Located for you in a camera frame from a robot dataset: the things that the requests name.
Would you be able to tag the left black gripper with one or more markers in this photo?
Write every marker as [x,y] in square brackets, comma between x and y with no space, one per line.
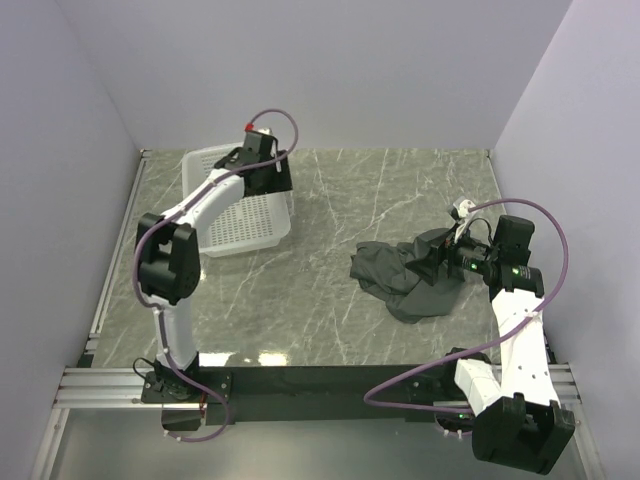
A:
[281,180]

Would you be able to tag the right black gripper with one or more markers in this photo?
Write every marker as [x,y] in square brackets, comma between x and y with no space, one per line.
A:
[428,267]

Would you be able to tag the dark grey t shirt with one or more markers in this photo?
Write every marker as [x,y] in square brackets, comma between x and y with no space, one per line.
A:
[380,269]

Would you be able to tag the white perforated plastic basket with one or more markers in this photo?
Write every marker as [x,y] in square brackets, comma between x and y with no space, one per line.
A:
[253,223]

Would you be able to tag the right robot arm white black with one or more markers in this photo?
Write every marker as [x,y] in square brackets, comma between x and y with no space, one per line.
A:
[519,420]

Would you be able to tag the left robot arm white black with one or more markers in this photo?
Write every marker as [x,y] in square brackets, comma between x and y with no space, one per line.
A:
[167,257]

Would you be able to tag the black base crossbar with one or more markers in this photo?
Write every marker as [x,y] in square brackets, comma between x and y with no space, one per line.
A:
[305,393]

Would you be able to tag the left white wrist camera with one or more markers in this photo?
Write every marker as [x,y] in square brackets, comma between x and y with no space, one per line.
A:
[260,127]

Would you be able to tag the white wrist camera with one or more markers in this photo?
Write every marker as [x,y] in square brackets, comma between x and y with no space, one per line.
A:
[462,213]
[260,127]

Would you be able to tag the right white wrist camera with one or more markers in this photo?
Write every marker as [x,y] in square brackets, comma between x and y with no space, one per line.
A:
[462,213]

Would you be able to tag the aluminium frame rail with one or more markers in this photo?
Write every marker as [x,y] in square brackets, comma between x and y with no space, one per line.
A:
[83,386]

